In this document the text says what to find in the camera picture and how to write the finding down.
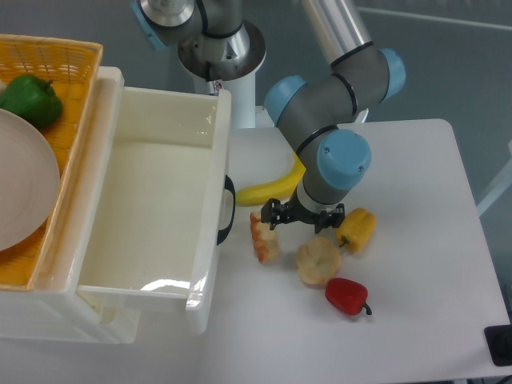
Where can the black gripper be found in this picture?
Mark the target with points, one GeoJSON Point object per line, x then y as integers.
{"type": "Point", "coordinates": [302, 208]}

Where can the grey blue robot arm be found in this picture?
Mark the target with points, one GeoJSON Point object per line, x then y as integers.
{"type": "Point", "coordinates": [219, 47]}

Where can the round bread bun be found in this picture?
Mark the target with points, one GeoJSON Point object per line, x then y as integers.
{"type": "Point", "coordinates": [318, 261]}

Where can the yellow banana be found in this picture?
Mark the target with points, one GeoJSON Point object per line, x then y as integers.
{"type": "Point", "coordinates": [278, 188]}

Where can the yellow bell pepper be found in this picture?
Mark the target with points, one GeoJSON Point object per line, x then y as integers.
{"type": "Point", "coordinates": [356, 229]}

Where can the red bell pepper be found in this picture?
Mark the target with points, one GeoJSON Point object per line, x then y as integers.
{"type": "Point", "coordinates": [347, 296]}

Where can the white plastic drawer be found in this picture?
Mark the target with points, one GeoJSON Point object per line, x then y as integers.
{"type": "Point", "coordinates": [160, 218]}

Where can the white drawer cabinet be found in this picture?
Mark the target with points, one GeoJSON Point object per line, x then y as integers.
{"type": "Point", "coordinates": [53, 309]}

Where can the pink plate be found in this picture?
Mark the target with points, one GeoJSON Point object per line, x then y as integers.
{"type": "Point", "coordinates": [29, 179]}

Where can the black device at edge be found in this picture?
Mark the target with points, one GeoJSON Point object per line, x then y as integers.
{"type": "Point", "coordinates": [499, 341]}

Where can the yellow woven basket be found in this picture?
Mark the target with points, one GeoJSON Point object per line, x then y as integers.
{"type": "Point", "coordinates": [73, 67]}

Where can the green bell pepper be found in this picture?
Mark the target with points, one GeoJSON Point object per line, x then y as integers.
{"type": "Point", "coordinates": [32, 99]}

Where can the black drawer handle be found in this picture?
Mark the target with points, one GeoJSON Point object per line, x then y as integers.
{"type": "Point", "coordinates": [229, 210]}

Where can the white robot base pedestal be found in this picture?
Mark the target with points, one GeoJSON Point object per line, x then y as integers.
{"type": "Point", "coordinates": [245, 113]}

